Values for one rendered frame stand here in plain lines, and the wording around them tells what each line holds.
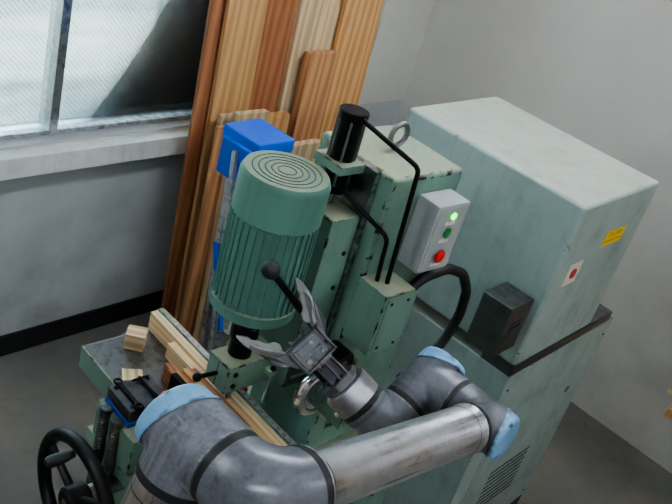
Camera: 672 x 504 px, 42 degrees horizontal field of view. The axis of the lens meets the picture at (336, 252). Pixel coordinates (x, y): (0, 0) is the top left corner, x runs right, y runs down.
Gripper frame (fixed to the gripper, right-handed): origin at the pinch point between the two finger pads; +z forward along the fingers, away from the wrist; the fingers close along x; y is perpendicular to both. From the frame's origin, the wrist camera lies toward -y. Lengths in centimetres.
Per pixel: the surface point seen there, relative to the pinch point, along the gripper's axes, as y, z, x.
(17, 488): -130, 3, 85
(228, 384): -23.5, -8.4, 15.1
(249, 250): -3.1, 9.0, -5.3
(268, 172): 1.0, 16.9, -17.4
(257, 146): -95, 27, -38
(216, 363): -24.3, -3.6, 13.8
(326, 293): -18.5, -8.8, -12.1
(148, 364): -46, 5, 25
